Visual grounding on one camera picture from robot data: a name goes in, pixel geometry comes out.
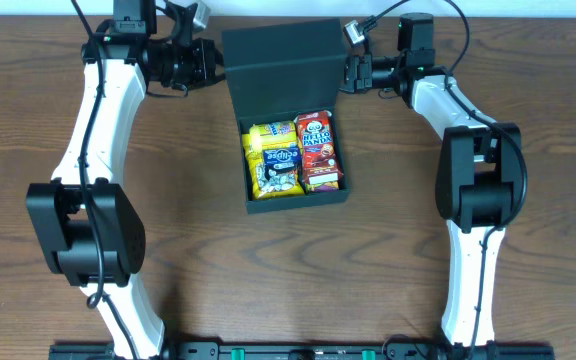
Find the black Mars chocolate bar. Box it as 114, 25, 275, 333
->
264, 165, 297, 180

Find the black cable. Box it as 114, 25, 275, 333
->
362, 0, 529, 360
70, 0, 139, 360

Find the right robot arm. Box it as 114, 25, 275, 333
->
340, 13, 528, 359

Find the yellow M&M's tube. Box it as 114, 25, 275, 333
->
248, 121, 297, 151

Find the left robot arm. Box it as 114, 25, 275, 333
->
26, 0, 223, 359

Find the blue Eclipse gum box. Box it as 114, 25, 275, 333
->
262, 146, 301, 166

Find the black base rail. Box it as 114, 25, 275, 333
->
49, 341, 555, 360

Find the black gift box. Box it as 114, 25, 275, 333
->
220, 18, 352, 216

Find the left black cable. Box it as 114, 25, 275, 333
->
70, 0, 139, 360

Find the red Hello Panda box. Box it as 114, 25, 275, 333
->
295, 110, 343, 193

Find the right black cable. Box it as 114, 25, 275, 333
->
362, 0, 529, 360

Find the yellow sunflower seed bag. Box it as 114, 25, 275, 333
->
242, 134, 305, 200

